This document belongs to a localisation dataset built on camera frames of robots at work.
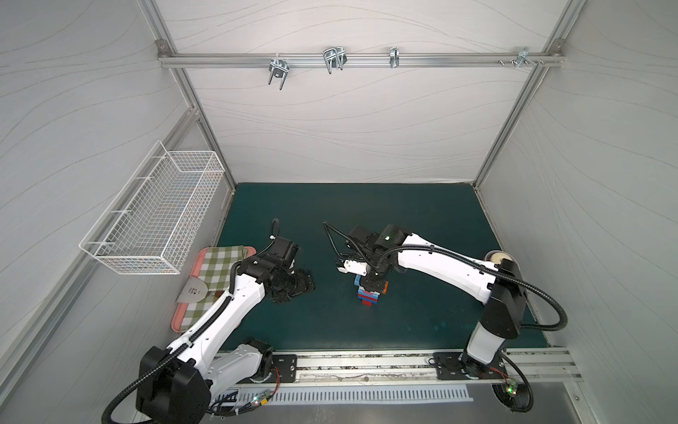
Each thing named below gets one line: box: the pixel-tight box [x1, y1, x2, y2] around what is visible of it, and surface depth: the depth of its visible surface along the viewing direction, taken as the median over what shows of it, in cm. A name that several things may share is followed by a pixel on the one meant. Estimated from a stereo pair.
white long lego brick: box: [336, 259, 368, 277], surface depth 71 cm
